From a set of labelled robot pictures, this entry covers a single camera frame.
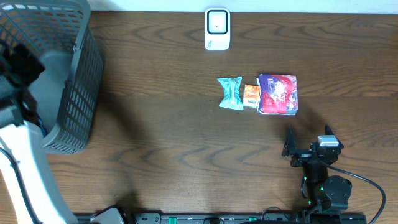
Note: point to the teal packet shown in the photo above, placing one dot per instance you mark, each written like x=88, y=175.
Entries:
x=231, y=93

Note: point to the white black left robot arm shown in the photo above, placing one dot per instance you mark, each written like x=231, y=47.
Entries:
x=24, y=166

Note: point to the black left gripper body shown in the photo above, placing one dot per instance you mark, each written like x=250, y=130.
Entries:
x=19, y=68

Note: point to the purple red tissue pack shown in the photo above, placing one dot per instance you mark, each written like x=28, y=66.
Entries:
x=278, y=95

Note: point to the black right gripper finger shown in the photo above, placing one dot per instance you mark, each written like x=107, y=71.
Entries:
x=289, y=141
x=328, y=130

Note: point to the orange tissue pocket pack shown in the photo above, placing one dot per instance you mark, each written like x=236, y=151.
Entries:
x=251, y=96

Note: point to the white barcode scanner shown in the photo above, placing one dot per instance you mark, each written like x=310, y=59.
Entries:
x=217, y=29

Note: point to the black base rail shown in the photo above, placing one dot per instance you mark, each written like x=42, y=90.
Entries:
x=269, y=217

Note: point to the blue snack bar wrapper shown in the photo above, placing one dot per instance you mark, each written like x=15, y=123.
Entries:
x=42, y=128

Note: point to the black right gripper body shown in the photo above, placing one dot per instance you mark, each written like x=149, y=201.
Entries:
x=306, y=155

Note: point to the dark grey plastic basket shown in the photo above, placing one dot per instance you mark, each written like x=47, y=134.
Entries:
x=66, y=92

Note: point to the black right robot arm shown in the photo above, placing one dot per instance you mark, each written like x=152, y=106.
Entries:
x=325, y=193

